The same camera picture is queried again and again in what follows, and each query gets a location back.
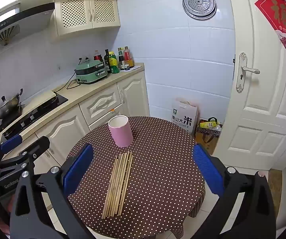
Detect black range hood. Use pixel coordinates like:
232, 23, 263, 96
0, 2, 55, 46

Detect round metal steamer tray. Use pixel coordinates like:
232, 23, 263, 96
182, 0, 217, 20

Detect red door poster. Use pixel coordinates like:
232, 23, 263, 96
255, 0, 286, 49

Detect beige kitchen countertop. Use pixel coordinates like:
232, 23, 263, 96
0, 63, 145, 150

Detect cream lattice door cabinet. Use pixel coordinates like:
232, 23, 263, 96
54, 0, 121, 39

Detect bundle of wooden chopsticks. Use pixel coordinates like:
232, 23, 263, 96
102, 151, 133, 219

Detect black gas stove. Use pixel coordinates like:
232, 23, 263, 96
0, 93, 68, 140

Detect dark glass oil bottle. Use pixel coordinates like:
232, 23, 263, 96
104, 49, 112, 74

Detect green electric cooker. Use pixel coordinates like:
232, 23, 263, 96
74, 60, 108, 84

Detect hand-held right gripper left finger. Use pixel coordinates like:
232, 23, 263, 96
9, 144, 95, 239

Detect dark soy sauce bottle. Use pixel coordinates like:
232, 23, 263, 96
117, 47, 125, 70

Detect cream base cabinet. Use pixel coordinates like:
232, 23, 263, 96
32, 71, 150, 212

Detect metal wok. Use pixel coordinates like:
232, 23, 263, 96
0, 89, 24, 120

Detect white rice bag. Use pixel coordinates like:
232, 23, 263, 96
171, 98, 199, 135

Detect white panel door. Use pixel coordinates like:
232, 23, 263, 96
226, 0, 286, 170

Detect ornate metal door handle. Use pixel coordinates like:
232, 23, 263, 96
236, 52, 260, 93

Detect pink cylindrical cup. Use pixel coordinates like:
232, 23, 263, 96
108, 115, 134, 147

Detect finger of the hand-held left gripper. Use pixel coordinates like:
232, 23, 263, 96
0, 136, 50, 177
0, 134, 23, 166

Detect yellow green bottle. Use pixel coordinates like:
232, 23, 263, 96
108, 52, 120, 74

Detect brown doormat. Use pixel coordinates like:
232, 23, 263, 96
268, 169, 283, 205

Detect brown polka dot tablecloth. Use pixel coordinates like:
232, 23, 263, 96
67, 116, 206, 239

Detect brown paper bag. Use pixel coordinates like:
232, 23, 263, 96
195, 117, 223, 150

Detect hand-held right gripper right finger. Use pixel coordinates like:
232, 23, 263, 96
192, 144, 277, 239

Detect black power cable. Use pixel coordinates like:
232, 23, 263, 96
66, 71, 80, 89

